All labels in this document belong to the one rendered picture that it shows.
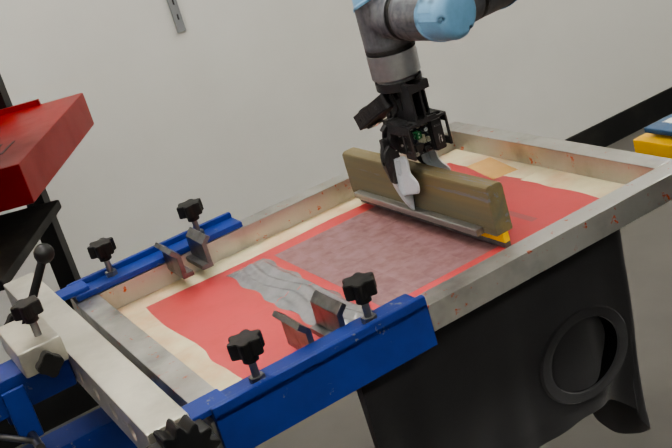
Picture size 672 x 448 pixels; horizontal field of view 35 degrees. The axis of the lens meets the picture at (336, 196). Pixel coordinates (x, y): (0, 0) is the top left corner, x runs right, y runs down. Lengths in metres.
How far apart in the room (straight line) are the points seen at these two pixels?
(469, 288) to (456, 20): 0.36
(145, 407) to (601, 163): 0.82
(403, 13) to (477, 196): 0.28
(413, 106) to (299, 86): 2.25
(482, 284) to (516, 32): 2.97
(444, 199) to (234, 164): 2.17
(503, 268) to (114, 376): 0.51
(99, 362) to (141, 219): 2.27
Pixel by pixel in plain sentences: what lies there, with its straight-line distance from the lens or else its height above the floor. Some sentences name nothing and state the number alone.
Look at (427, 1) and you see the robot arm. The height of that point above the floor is 1.32.
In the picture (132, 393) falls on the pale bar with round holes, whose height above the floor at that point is 1.04.
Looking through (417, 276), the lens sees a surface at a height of 0.95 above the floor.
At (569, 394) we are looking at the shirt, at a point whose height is 0.71.
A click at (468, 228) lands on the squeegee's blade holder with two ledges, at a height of 0.99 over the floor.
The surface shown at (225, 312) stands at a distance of 1.60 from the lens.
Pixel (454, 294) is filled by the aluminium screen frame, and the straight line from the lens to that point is 1.37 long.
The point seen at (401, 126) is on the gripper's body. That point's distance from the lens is 1.58.
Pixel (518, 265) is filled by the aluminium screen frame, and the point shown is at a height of 0.98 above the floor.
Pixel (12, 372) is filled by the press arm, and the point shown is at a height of 1.04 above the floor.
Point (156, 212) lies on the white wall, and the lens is 3.63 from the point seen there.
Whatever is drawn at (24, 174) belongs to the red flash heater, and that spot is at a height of 1.08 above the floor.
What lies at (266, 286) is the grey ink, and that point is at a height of 0.96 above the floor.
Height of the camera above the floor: 1.58
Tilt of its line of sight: 19 degrees down
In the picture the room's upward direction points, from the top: 17 degrees counter-clockwise
